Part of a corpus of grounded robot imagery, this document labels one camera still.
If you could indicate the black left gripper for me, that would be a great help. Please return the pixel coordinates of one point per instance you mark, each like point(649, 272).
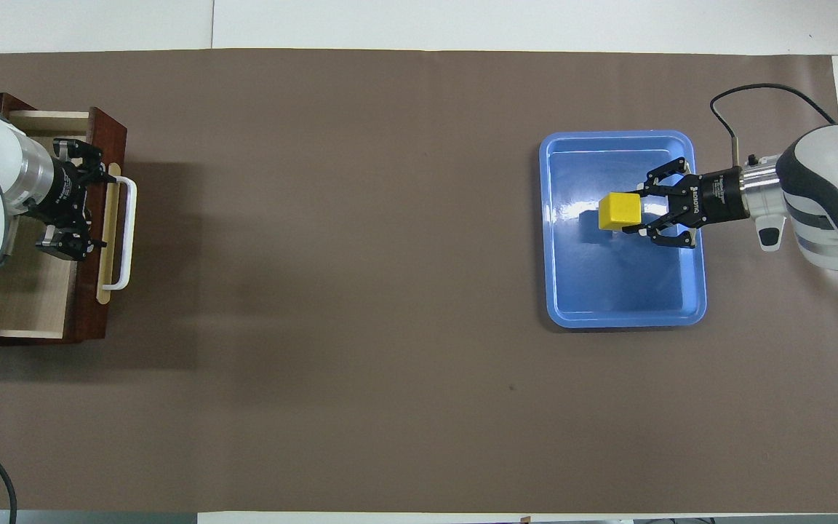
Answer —
point(59, 193)

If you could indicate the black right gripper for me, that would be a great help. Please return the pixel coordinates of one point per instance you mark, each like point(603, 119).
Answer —
point(717, 195)

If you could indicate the yellow cube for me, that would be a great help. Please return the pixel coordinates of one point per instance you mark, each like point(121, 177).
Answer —
point(619, 211)

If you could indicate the wooden drawer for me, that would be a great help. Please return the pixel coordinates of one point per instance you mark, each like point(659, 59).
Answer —
point(26, 306)

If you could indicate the blue plastic tray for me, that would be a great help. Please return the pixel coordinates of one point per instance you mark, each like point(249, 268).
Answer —
point(608, 284)

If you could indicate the brown paper table mat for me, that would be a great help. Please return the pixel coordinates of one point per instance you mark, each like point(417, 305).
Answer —
point(353, 327)

